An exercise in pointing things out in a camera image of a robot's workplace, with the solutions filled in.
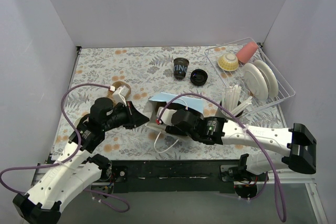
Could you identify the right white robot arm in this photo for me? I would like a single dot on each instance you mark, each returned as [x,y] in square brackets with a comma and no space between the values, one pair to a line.
[293,148]

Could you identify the back black coffee cup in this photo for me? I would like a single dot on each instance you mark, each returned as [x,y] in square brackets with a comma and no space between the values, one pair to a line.
[180,68]

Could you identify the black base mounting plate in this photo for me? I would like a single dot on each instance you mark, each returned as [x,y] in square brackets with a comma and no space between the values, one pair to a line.
[176,175]

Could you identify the white paper cup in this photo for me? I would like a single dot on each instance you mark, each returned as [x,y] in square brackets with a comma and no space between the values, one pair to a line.
[77,121]

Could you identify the white wire dish rack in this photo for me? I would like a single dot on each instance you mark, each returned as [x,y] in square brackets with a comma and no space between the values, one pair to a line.
[237,76]

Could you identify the grey cup with straws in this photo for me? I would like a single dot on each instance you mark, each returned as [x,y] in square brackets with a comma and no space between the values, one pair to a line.
[235,100]

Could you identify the white plate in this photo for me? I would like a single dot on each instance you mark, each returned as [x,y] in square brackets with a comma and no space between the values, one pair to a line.
[255,81]
[269,76]

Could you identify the front white plate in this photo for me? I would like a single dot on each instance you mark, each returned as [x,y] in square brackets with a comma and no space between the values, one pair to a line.
[255,81]

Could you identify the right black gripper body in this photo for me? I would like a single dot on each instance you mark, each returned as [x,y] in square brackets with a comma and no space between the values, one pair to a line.
[169,128]

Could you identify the back white plate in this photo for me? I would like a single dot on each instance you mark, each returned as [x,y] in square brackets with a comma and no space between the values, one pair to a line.
[269,76]

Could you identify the brown cardboard cup sleeves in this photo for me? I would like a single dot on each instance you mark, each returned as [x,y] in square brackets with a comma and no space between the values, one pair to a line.
[119,87]

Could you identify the stack of black lids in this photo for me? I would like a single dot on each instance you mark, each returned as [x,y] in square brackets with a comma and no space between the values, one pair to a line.
[198,77]

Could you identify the light blue paper bag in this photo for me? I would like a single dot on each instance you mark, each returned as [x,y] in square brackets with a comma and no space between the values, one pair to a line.
[160,112]

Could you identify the yellow patterned bowl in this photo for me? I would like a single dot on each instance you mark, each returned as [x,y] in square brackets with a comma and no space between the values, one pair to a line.
[228,62]

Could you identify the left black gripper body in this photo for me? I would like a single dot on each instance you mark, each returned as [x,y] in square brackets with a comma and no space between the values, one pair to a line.
[132,115]

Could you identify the pink plastic cup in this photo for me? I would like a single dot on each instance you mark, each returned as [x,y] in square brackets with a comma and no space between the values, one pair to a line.
[245,54]

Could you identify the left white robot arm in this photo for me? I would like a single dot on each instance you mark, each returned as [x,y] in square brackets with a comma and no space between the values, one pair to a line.
[76,168]

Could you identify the aluminium frame rail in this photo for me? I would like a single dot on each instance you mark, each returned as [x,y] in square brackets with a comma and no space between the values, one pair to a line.
[301,195]

